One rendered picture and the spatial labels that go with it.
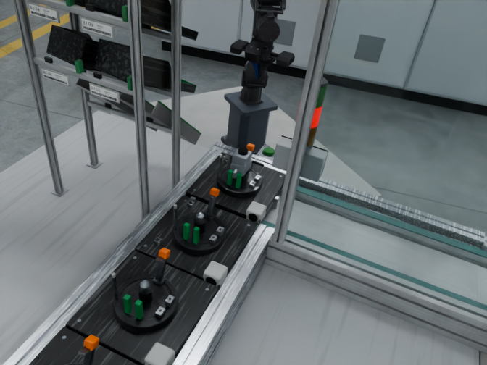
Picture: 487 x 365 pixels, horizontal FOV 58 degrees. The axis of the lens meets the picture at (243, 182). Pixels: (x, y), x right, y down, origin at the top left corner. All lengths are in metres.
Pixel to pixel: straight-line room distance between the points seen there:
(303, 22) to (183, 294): 3.43
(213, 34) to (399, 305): 3.60
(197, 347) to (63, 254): 0.51
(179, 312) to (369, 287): 0.49
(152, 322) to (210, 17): 3.68
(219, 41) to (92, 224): 3.29
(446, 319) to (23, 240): 1.14
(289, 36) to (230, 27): 0.57
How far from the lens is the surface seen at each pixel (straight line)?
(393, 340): 1.22
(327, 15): 0.87
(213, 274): 1.06
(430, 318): 1.24
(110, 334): 1.00
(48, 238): 1.36
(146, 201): 1.26
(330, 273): 1.20
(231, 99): 1.59
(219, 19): 4.37
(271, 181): 1.37
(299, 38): 4.25
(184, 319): 1.01
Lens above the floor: 1.81
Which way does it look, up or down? 38 degrees down
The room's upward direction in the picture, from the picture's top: 7 degrees clockwise
